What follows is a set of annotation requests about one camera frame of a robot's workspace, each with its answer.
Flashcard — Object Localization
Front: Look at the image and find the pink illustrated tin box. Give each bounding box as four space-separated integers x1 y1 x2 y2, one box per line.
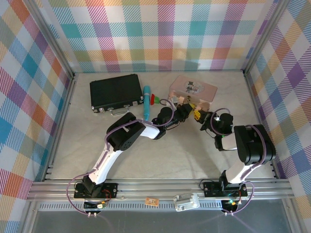
168 75 218 111

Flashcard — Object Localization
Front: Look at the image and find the teal blue marker pen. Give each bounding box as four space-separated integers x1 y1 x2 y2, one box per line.
142 84 152 121

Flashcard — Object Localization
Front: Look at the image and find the aluminium side floor bar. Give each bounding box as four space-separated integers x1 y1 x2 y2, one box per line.
242 70 280 179
42 72 78 182

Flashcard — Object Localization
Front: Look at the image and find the black briefcase with metal trim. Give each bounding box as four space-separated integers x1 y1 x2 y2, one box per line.
89 73 144 117

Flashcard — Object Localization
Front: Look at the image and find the perforated metal strip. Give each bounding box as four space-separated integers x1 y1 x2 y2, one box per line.
38 203 224 212

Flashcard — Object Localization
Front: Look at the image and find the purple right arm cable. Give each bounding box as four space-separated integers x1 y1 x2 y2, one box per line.
210 108 272 216

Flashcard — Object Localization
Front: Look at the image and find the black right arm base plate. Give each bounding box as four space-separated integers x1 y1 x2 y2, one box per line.
203 181 248 198

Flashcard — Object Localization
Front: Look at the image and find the aluminium mounting rail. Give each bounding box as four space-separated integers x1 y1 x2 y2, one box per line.
26 178 292 202

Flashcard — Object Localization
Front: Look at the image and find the white plastic mount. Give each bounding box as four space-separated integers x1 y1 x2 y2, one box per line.
173 192 200 213

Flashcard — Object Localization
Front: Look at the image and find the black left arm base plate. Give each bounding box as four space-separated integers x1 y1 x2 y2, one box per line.
74 183 119 200

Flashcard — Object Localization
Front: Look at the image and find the aluminium frame post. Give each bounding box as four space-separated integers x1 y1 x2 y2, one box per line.
242 0 291 76
23 0 76 80

